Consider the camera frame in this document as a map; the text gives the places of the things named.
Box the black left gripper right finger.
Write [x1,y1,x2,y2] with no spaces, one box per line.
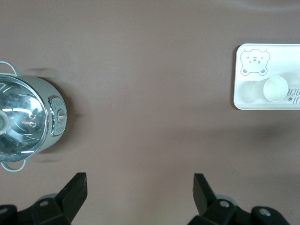
[188,172,295,225]

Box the white plastic cup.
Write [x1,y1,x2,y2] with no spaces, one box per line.
[251,76,289,103]

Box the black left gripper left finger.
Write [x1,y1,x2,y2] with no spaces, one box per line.
[0,172,88,225]

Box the brown table cover sheet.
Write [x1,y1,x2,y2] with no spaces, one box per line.
[0,0,300,225]

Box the pale green electric pot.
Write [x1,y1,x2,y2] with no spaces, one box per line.
[0,60,68,173]

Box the cream bear print tray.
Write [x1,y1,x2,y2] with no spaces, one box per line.
[233,43,300,110]

